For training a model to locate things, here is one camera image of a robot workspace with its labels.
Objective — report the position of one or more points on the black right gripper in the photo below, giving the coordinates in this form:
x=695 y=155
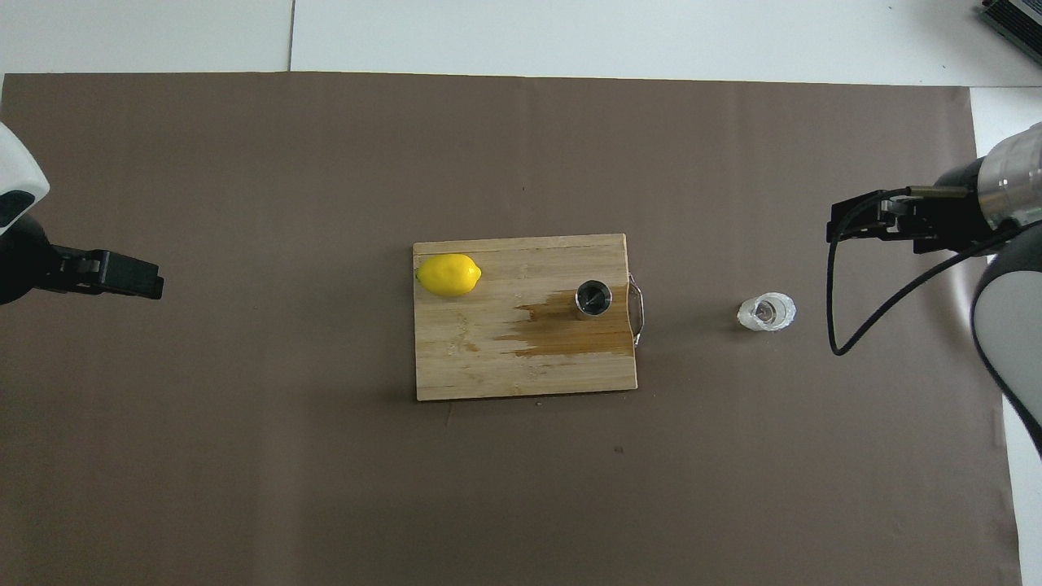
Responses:
x=952 y=216

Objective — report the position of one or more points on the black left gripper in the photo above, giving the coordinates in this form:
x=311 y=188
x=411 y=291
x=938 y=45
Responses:
x=28 y=260

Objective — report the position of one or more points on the small clear glass cup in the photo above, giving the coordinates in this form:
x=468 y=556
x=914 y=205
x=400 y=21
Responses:
x=767 y=312

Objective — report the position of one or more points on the steel double jigger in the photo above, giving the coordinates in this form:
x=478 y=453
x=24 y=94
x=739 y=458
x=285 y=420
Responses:
x=594 y=297

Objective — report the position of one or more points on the black ribbed device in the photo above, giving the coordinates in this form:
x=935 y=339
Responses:
x=1017 y=16

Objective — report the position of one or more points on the brown paper table mat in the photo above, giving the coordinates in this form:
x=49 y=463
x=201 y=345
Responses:
x=326 y=488

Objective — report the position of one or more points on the yellow lemon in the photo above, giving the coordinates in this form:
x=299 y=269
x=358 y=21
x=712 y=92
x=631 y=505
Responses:
x=448 y=275

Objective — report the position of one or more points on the wooden cutting board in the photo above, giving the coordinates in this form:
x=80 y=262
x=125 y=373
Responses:
x=488 y=366

